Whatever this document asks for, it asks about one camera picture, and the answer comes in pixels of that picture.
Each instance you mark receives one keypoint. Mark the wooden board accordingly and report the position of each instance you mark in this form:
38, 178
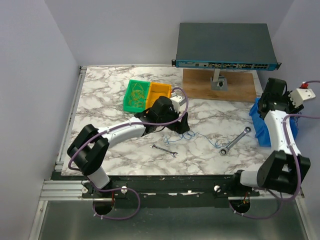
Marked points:
240, 85

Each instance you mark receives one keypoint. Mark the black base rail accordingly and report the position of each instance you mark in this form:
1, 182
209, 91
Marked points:
155, 191

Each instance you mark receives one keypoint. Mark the green plastic bin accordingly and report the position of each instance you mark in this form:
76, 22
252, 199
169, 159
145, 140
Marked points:
136, 96

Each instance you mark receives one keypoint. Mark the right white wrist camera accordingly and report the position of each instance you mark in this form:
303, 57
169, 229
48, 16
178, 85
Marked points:
301, 94

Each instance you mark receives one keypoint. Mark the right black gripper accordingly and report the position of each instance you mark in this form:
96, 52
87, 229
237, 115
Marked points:
292, 109

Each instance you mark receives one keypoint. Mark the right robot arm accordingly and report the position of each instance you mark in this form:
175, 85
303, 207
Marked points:
285, 168

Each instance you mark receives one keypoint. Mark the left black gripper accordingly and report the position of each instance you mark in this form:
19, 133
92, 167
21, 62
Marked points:
182, 126

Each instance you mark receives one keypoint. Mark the grey metal stand bracket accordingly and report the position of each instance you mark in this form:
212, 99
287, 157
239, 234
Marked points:
218, 82

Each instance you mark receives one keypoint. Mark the grey network switch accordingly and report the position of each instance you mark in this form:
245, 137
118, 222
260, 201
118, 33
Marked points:
225, 46

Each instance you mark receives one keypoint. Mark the small open-end wrench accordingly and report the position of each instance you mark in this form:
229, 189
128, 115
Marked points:
172, 153

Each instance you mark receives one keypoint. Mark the aluminium frame rail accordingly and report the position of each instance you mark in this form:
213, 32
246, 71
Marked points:
63, 193

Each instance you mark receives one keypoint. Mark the blue plastic bin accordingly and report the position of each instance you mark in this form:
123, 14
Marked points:
261, 130

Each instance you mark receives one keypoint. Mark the orange plastic bin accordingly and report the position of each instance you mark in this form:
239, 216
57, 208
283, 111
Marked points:
157, 90

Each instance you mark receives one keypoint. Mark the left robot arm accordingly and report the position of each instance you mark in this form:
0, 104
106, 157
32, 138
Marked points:
89, 148

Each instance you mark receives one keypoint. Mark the silver ratchet wrench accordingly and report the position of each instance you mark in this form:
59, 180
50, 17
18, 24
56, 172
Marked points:
224, 151

